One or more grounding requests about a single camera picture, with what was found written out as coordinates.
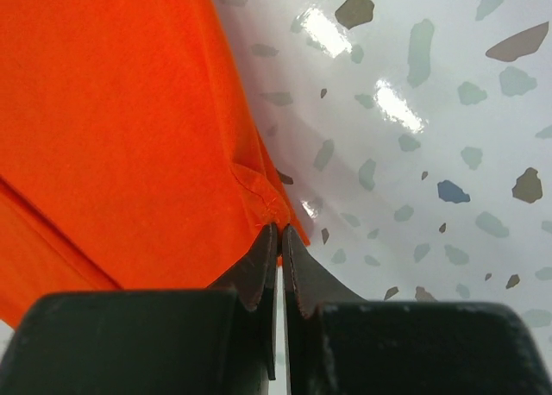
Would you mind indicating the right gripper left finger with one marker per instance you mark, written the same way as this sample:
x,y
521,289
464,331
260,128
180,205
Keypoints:
x,y
216,340

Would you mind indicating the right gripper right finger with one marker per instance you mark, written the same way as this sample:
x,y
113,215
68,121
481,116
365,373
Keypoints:
x,y
340,343

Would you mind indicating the orange t shirt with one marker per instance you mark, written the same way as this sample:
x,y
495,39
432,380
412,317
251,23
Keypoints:
x,y
129,158

